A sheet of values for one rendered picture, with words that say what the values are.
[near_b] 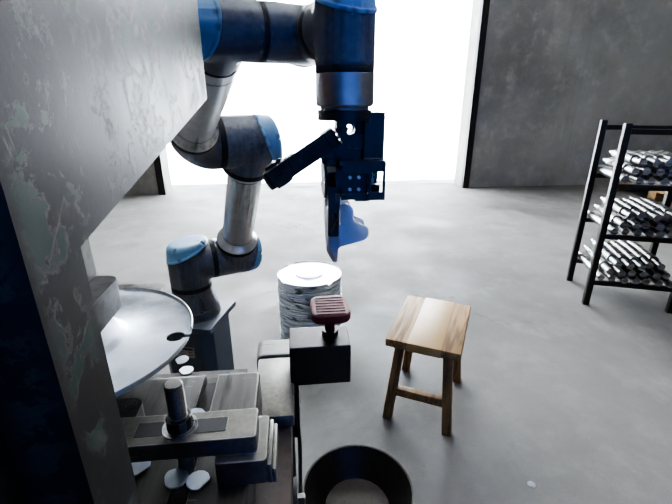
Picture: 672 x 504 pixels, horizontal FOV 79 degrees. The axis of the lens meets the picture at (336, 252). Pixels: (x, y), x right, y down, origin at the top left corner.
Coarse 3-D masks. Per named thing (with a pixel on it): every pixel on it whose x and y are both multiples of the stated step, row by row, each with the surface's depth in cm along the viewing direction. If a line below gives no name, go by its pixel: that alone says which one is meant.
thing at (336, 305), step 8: (320, 296) 66; (328, 296) 66; (336, 296) 66; (312, 304) 64; (320, 304) 64; (328, 304) 64; (336, 304) 63; (344, 304) 64; (312, 312) 61; (320, 312) 61; (328, 312) 61; (336, 312) 61; (344, 312) 61; (312, 320) 61; (320, 320) 60; (328, 320) 60; (336, 320) 61; (344, 320) 61; (328, 328) 64
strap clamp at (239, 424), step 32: (160, 416) 42; (192, 416) 40; (224, 416) 42; (256, 416) 42; (128, 448) 38; (160, 448) 39; (192, 448) 39; (224, 448) 40; (256, 448) 40; (224, 480) 40; (256, 480) 40
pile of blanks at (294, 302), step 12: (288, 288) 175; (300, 288) 172; (312, 288) 173; (324, 288) 174; (336, 288) 180; (288, 300) 178; (300, 300) 176; (288, 312) 179; (300, 312) 177; (288, 324) 182; (300, 324) 179; (312, 324) 178; (336, 324) 187; (288, 336) 184
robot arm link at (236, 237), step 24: (240, 120) 88; (264, 120) 90; (240, 144) 87; (264, 144) 90; (240, 168) 92; (264, 168) 95; (240, 192) 100; (240, 216) 107; (216, 240) 120; (240, 240) 114; (240, 264) 120
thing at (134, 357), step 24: (144, 288) 63; (120, 312) 57; (144, 312) 57; (168, 312) 57; (120, 336) 50; (144, 336) 51; (120, 360) 46; (144, 360) 46; (168, 360) 46; (120, 384) 42
